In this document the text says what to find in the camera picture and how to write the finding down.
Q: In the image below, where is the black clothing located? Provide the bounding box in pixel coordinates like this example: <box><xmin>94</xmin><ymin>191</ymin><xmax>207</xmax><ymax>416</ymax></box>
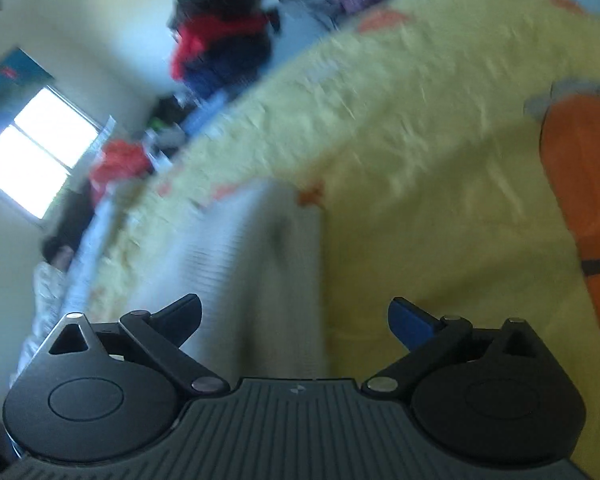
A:
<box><xmin>42</xmin><ymin>180</ymin><xmax>98</xmax><ymax>266</ymax></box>

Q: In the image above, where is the blue wall poster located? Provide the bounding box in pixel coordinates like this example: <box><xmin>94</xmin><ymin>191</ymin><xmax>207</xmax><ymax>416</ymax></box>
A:
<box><xmin>0</xmin><ymin>47</ymin><xmax>56</xmax><ymax>108</ymax></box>

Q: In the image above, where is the white printed quilt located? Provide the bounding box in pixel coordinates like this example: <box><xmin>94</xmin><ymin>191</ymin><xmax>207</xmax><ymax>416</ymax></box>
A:
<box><xmin>10</xmin><ymin>200</ymin><xmax>116</xmax><ymax>376</ymax></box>

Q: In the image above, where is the window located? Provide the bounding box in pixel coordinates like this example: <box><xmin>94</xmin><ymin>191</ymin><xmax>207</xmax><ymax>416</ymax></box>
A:
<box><xmin>0</xmin><ymin>87</ymin><xmax>103</xmax><ymax>221</ymax></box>

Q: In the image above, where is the red jacket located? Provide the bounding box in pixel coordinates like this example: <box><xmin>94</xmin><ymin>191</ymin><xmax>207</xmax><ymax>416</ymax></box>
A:
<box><xmin>172</xmin><ymin>14</ymin><xmax>271</xmax><ymax>81</ymax></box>

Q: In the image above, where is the navy jacket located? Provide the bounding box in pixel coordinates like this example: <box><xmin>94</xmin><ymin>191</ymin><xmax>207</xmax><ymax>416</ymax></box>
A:
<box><xmin>185</xmin><ymin>35</ymin><xmax>273</xmax><ymax>96</ymax></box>

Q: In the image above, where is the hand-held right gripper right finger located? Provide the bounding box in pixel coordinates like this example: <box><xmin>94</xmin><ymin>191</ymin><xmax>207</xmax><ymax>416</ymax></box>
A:
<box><xmin>361</xmin><ymin>296</ymin><xmax>553</xmax><ymax>401</ymax></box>

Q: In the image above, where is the yellow printed bedsheet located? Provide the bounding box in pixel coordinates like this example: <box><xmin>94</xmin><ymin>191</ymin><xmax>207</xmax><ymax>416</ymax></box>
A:
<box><xmin>87</xmin><ymin>0</ymin><xmax>600</xmax><ymax>480</ymax></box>

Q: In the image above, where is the red plastic bag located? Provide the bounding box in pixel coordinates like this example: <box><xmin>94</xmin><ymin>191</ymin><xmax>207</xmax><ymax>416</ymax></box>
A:
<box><xmin>89</xmin><ymin>140</ymin><xmax>153</xmax><ymax>196</ymax></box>

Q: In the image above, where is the white knitted sweater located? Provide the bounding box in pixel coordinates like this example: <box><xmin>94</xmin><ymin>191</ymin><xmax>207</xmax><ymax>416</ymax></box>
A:
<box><xmin>60</xmin><ymin>180</ymin><xmax>331</xmax><ymax>381</ymax></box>

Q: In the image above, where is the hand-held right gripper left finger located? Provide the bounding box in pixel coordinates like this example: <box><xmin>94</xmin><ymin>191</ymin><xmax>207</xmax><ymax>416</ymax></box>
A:
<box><xmin>47</xmin><ymin>292</ymin><xmax>231</xmax><ymax>401</ymax></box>

